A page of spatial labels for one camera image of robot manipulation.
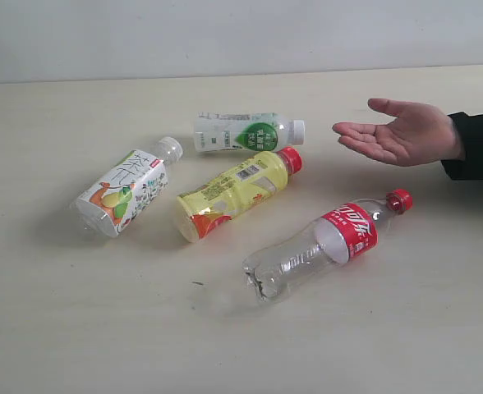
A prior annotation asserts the open receiving human hand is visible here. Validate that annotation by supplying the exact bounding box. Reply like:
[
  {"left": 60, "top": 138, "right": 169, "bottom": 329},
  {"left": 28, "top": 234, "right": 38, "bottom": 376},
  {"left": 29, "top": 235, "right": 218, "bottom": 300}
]
[{"left": 332, "top": 98, "right": 465, "bottom": 167}]

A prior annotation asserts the yellow juice bottle red cap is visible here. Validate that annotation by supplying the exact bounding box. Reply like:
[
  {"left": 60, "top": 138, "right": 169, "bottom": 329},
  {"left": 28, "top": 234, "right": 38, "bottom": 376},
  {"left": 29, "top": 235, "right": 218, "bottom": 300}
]
[{"left": 174, "top": 147, "right": 302, "bottom": 242}]

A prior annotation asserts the clear cola bottle red label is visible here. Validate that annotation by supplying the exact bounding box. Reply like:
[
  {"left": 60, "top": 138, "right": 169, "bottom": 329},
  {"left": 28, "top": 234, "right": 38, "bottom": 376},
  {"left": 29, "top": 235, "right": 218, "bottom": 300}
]
[{"left": 242, "top": 189, "right": 413, "bottom": 302}]

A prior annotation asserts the white green yogurt drink bottle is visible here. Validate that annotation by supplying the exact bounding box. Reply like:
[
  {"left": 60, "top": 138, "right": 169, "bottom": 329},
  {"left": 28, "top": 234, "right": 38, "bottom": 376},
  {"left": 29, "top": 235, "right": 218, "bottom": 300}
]
[{"left": 193, "top": 112, "right": 306, "bottom": 153}]

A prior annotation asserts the white tea bottle clear cap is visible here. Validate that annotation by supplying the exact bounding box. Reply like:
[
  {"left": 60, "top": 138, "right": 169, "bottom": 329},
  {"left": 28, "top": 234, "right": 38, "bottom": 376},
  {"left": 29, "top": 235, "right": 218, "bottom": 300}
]
[{"left": 71, "top": 136, "right": 183, "bottom": 238}]

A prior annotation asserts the black sleeved forearm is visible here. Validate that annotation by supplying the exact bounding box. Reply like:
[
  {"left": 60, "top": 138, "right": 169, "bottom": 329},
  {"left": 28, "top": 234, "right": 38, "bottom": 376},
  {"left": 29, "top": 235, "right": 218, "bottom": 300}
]
[{"left": 441, "top": 112, "right": 483, "bottom": 181}]

